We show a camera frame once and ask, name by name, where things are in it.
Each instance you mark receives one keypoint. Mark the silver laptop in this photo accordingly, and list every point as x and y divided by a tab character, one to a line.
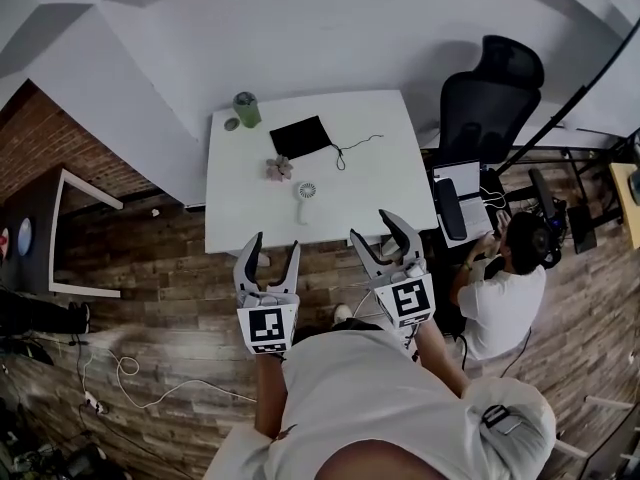
462	178

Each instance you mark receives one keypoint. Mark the whiteboard on black stand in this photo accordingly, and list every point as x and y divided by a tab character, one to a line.
605	113

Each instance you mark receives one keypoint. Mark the dark table with white frame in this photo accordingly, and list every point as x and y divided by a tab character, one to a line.
40	203

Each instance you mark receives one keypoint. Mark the yellow wooden table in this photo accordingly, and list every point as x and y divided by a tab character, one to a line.
627	218

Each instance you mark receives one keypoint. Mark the pink succulent plant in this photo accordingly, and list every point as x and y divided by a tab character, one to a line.
279	168

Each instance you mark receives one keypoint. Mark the black mesh office chair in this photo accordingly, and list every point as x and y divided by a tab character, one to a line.
480	108

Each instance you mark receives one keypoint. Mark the person's dark trousers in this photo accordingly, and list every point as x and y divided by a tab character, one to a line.
350	324

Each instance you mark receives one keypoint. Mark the black flat stand base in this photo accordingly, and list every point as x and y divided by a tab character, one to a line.
582	228

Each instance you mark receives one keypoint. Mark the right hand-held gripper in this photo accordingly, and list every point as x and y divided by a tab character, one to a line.
410	298

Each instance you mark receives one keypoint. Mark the black equipment bag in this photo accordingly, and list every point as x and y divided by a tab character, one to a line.
545	240

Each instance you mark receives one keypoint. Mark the blue round plate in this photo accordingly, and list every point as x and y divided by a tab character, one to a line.
25	237

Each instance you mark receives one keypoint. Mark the person's right shoe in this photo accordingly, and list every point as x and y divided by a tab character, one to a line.
342	313

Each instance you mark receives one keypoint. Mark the green drinking bottle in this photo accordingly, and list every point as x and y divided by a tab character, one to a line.
248	112

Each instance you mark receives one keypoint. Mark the person's left forearm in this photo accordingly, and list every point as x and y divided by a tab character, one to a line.
270	398

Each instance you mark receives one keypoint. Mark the person's white shirt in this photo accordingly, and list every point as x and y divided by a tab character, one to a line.
360	383

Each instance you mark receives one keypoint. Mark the white power strip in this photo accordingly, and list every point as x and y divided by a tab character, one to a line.
95	402

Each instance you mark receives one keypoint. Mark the grey round bottle lid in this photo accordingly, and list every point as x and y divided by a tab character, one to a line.
231	124

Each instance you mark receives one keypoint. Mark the person's right forearm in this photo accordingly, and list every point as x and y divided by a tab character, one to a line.
440	358

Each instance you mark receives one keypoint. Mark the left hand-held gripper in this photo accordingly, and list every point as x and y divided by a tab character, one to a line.
267	325

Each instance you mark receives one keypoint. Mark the white handheld fan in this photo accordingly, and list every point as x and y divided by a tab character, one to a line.
306	190

